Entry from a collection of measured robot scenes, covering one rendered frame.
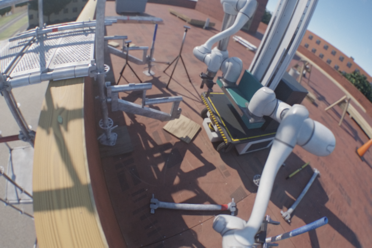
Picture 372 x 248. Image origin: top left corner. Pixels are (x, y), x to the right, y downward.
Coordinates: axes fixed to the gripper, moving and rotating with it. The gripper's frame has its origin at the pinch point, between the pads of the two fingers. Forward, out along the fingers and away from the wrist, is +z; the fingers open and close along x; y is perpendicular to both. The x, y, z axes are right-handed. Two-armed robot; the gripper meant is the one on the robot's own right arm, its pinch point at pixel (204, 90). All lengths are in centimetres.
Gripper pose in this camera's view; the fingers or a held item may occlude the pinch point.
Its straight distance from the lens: 148.4
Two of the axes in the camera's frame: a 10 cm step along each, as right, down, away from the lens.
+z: -2.4, 7.3, 6.4
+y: 9.3, -0.2, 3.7
